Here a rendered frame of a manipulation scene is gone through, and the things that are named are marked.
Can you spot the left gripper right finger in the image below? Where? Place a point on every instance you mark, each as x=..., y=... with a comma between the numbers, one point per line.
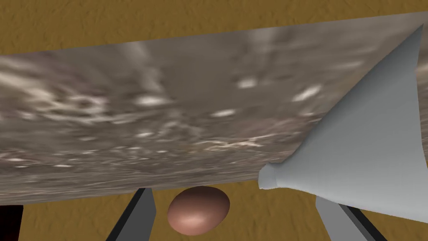
x=344, y=224

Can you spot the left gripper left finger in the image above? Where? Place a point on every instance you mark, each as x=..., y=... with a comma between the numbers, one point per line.
x=137, y=221

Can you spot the brown egg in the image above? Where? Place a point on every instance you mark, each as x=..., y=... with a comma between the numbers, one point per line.
x=198, y=211

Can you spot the pale grey cone-shaped thing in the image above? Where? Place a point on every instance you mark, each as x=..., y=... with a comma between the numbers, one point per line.
x=371, y=150

